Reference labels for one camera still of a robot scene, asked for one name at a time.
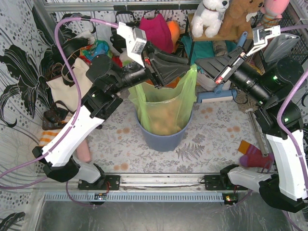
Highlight pink glasses case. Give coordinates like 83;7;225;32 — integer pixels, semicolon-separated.
76;139;91;163

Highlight blue plastic trash bin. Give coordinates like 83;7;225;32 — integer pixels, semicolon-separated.
134;111;193;152

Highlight white plush dog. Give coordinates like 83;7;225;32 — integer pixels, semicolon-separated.
191;0;230;38

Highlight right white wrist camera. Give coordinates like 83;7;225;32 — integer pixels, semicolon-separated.
246;25;281;57

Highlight orange plush toy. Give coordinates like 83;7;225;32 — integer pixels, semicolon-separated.
167;21;180;52

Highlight colourful scarf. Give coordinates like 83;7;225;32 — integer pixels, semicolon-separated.
79;40;113;64

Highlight black leather handbag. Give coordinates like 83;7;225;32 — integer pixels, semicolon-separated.
110;11;139;53

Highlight black wire basket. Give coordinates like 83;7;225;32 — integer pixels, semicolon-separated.
252;11;308;63

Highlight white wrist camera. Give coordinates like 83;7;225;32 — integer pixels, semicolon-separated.
116;22;147;67
246;25;281;57

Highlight silver foil pouch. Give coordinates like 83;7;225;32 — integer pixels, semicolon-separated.
263;33;301;63

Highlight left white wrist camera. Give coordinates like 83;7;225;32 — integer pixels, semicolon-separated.
116;22;147;67

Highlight black curved hat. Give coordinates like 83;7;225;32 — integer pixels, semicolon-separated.
52;38;89;64

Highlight brown plush bear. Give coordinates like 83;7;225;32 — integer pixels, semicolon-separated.
218;0;264;37

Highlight magenta hanging cloth bag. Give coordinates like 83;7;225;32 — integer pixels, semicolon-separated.
139;13;173;53

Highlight colourful sock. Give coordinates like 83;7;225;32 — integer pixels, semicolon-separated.
238;140;275;169

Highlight cream canvas tote bag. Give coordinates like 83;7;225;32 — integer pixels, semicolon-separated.
47;58;92;111

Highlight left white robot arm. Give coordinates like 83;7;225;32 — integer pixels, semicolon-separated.
33;41;190;188

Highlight pink plush toy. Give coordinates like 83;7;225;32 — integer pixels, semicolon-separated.
257;0;290;28

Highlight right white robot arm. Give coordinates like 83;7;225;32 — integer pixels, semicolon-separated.
195;47;308;213

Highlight brown leather bag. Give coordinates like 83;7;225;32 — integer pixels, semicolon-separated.
42;101;74;130

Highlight orange checked towel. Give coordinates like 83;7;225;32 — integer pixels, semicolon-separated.
38;129;61;147

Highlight teal folded cloth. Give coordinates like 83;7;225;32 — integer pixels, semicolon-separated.
180;35;241;61

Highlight metal base rail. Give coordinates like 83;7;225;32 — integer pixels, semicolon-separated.
44;173;239;204

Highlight green plastic trash bag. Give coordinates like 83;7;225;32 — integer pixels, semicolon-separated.
128;64;197;136

